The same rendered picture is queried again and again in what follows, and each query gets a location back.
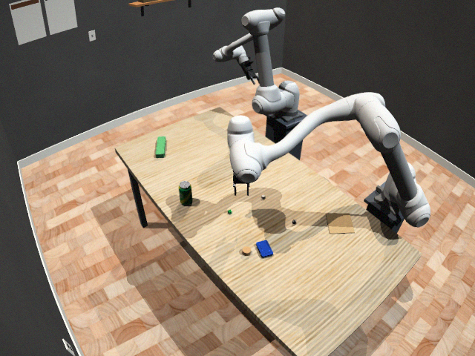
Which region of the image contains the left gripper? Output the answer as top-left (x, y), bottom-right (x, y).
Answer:
top-left (233, 174), bottom-right (249, 196)

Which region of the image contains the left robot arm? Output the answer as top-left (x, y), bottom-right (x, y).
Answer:
top-left (227, 93), bottom-right (430, 228)

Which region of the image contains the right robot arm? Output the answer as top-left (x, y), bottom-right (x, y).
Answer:
top-left (212, 7), bottom-right (303, 122)

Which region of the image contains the brown cylinder with tan top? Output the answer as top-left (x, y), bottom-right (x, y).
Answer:
top-left (242, 246), bottom-right (251, 256)

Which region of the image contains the green rectangular block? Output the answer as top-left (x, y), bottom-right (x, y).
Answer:
top-left (156, 136), bottom-right (166, 158)

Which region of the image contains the green drink can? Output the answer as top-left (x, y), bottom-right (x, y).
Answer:
top-left (178, 181), bottom-right (192, 205)

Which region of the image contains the blue case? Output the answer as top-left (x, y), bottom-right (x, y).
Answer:
top-left (256, 240), bottom-right (273, 258)

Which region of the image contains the tan square mat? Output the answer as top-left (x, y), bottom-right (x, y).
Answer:
top-left (326, 213), bottom-right (355, 234)

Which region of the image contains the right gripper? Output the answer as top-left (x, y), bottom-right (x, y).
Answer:
top-left (237, 56), bottom-right (259, 85)

